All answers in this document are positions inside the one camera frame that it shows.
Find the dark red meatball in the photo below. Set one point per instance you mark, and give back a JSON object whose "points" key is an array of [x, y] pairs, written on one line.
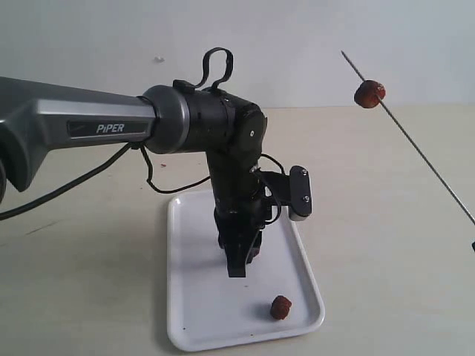
{"points": [[369, 93]]}

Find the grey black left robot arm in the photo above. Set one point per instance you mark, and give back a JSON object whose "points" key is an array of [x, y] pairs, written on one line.
{"points": [[37, 118]]}

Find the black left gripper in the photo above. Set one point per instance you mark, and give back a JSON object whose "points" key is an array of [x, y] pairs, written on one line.
{"points": [[240, 224]]}

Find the thin metal skewer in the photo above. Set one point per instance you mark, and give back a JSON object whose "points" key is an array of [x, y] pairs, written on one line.
{"points": [[411, 141]]}

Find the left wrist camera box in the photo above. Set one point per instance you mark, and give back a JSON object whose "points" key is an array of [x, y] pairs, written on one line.
{"points": [[300, 203]]}

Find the white rectangular plastic tray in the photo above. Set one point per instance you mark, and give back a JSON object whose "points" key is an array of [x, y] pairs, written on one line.
{"points": [[206, 309]]}

